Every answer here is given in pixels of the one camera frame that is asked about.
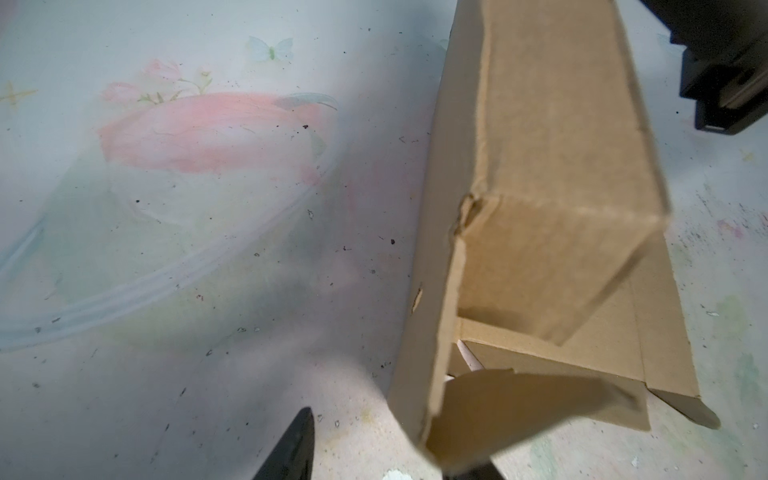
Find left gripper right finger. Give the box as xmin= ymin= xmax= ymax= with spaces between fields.
xmin=442 ymin=461 xmax=505 ymax=480

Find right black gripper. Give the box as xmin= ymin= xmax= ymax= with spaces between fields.
xmin=643 ymin=0 xmax=767 ymax=135

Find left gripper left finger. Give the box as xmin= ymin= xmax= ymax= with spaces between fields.
xmin=253 ymin=407 xmax=315 ymax=480

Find brown cardboard box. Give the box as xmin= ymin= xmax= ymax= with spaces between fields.
xmin=388 ymin=1 xmax=720 ymax=475

